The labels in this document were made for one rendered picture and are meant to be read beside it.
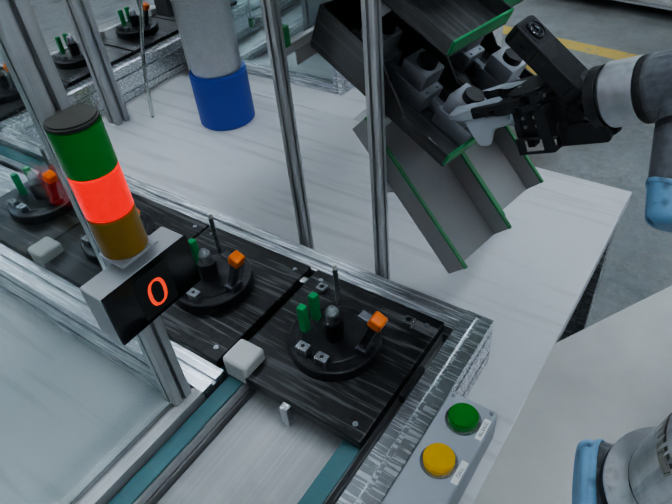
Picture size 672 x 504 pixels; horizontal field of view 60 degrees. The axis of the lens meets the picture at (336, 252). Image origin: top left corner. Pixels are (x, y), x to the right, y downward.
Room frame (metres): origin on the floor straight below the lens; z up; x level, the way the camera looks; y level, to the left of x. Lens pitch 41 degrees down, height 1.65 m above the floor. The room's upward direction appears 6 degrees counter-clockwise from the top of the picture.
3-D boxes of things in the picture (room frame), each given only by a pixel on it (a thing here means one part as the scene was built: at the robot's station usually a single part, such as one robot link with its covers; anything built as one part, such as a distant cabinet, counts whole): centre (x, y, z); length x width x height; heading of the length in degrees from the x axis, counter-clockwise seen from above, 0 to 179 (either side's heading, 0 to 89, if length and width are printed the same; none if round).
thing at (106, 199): (0.50, 0.23, 1.33); 0.05 x 0.05 x 0.05
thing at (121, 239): (0.50, 0.23, 1.28); 0.05 x 0.05 x 0.05
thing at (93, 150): (0.50, 0.23, 1.38); 0.05 x 0.05 x 0.05
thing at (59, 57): (1.82, 0.73, 1.01); 0.24 x 0.24 x 0.13; 51
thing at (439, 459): (0.37, -0.10, 0.96); 0.04 x 0.04 x 0.02
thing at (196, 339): (0.73, 0.22, 1.01); 0.24 x 0.24 x 0.13; 51
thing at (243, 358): (0.56, 0.15, 0.97); 0.05 x 0.05 x 0.04; 51
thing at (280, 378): (0.57, 0.02, 0.96); 0.24 x 0.24 x 0.02; 51
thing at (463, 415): (0.43, -0.14, 0.96); 0.04 x 0.04 x 0.02
